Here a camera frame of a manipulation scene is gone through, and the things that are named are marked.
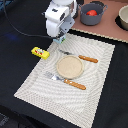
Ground yellow butter box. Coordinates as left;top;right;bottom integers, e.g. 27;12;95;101
31;47;50;60

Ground knife with wooden handle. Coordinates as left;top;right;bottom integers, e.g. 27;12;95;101
58;49;98;63

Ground red tomato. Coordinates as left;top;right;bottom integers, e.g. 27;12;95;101
86;10;97;16

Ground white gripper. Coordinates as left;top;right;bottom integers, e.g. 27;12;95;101
45;1;77;37

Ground beige bowl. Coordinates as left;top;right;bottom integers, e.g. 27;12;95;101
119;5;128;30

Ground beige round plate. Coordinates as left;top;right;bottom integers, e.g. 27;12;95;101
56;55;84;79

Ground grey two-handled pot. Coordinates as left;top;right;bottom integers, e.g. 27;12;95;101
80;1;108;26

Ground white woven placemat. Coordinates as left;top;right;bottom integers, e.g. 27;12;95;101
14;34;115;128

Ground white milk carton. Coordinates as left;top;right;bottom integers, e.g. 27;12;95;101
53;35;66;44

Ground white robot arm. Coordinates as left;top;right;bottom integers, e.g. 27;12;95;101
45;0;77;37

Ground fork with wooden handle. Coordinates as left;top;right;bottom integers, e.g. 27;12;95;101
45;72;86;90

